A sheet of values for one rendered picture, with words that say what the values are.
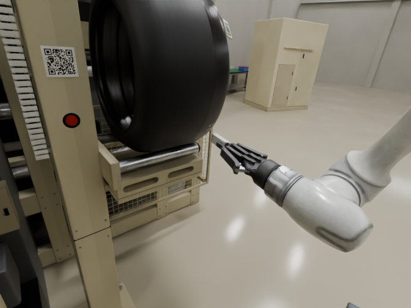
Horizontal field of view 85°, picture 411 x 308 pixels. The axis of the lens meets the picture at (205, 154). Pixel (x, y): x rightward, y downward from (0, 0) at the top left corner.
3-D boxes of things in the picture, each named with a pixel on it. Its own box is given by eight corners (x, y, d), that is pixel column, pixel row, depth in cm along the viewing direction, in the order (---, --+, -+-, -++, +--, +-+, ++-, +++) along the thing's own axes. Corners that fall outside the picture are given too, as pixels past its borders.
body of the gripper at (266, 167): (288, 162, 56) (260, 145, 62) (268, 171, 51) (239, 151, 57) (279, 185, 60) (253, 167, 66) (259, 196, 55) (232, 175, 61)
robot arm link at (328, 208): (274, 218, 52) (304, 195, 59) (340, 272, 43) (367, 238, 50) (287, 184, 46) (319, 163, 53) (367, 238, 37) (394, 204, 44)
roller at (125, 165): (114, 176, 75) (117, 172, 72) (110, 164, 76) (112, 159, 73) (197, 154, 96) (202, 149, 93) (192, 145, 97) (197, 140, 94)
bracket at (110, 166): (113, 191, 71) (110, 164, 67) (81, 148, 98) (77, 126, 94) (124, 188, 73) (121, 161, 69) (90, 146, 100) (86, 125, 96)
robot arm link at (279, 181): (289, 183, 47) (267, 168, 51) (276, 214, 52) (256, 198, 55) (311, 172, 53) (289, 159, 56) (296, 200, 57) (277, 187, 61)
